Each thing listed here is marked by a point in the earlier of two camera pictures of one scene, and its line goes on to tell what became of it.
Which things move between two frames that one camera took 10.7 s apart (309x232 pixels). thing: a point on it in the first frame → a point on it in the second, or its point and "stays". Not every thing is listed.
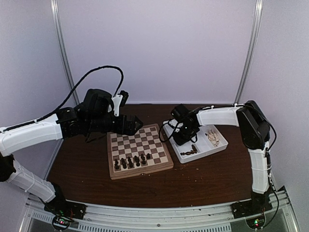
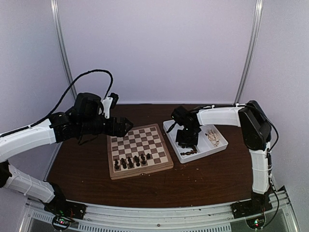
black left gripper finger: [135, 124] → [128, 125]
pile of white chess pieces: [213, 137] stays
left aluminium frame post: [55, 4] stays
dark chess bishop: [116, 164] stays
